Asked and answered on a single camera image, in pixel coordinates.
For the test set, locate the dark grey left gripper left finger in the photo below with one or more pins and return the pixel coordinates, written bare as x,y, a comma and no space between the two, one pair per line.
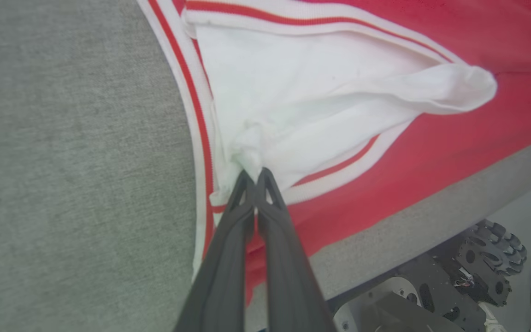
224,281

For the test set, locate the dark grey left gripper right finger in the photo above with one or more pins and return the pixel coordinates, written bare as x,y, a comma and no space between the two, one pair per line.
288,281

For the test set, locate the red and white basketball jersey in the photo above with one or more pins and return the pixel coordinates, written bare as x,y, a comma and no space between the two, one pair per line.
431,152

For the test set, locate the grey robot wheeled base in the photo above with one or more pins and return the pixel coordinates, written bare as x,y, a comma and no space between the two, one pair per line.
413,295

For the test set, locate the black mecanum wheel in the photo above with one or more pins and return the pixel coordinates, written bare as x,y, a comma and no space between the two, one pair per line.
491,258

